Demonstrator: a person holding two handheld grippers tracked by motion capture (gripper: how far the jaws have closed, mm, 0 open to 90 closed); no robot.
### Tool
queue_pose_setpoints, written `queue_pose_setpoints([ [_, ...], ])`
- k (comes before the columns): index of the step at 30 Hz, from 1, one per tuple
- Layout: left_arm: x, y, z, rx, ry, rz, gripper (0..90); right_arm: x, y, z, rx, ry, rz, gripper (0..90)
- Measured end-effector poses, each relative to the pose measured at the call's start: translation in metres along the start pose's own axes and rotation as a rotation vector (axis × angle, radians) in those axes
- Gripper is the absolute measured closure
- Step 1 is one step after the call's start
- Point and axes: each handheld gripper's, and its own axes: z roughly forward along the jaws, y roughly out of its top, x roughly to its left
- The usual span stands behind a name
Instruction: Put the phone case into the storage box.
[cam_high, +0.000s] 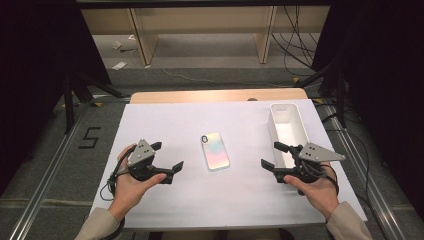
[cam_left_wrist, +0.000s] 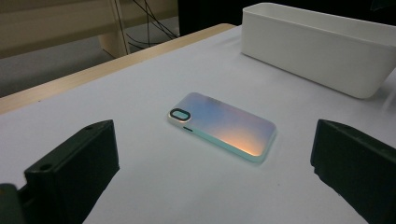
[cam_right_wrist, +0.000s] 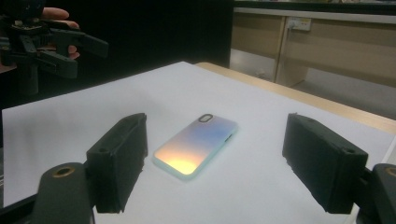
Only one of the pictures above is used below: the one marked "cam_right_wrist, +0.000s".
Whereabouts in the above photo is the black curtain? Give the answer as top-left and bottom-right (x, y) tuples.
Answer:
(0, 0), (235, 110)

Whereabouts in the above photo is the iridescent phone case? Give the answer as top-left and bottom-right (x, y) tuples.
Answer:
(152, 113), (240, 182)

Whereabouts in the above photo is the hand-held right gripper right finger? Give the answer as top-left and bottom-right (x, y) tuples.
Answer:
(281, 112), (369, 215)

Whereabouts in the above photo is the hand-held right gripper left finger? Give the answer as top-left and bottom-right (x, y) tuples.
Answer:
(86, 112), (149, 215)

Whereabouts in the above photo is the light wooden desk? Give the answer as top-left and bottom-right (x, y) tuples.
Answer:
(229, 6), (396, 88)

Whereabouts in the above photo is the white table sheet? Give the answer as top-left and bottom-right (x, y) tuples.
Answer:
(1, 61), (396, 224)

